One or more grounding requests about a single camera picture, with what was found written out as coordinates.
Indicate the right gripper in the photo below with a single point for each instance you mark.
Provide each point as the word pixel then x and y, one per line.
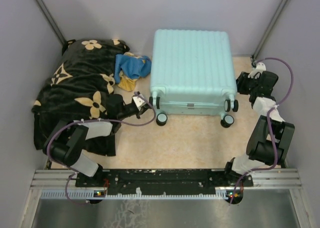
pixel 242 78

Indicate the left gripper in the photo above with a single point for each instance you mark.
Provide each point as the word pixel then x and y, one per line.
pixel 145 107

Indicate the light blue hard-shell suitcase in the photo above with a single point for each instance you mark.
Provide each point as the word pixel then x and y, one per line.
pixel 192 72

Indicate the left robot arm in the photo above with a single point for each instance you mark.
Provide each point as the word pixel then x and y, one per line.
pixel 68 139

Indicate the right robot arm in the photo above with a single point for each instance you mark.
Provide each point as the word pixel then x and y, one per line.
pixel 271 137

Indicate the suitcase wheel on lid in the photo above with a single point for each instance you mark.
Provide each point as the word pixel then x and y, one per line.
pixel 228 106

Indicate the suitcase wheel middle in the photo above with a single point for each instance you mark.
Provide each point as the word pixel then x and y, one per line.
pixel 155 102

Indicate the suitcase wheel near front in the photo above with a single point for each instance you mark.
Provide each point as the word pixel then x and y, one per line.
pixel 161 119

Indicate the suitcase wheel at top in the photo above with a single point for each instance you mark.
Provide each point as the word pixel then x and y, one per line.
pixel 227 121

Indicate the blue and yellow shirt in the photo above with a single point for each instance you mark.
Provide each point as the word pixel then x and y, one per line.
pixel 129 68

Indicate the black floral fleece blanket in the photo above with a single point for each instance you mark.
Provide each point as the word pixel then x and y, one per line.
pixel 80 86

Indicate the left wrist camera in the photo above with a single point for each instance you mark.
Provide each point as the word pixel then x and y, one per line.
pixel 139 101

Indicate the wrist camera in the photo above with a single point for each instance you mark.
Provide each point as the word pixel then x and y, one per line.
pixel 139 101
pixel 256 72

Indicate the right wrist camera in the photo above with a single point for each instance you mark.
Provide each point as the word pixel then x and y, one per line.
pixel 256 72

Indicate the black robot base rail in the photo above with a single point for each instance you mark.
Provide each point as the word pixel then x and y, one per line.
pixel 159 181

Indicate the aluminium frame rail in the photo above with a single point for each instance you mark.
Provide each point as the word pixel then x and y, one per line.
pixel 60 184

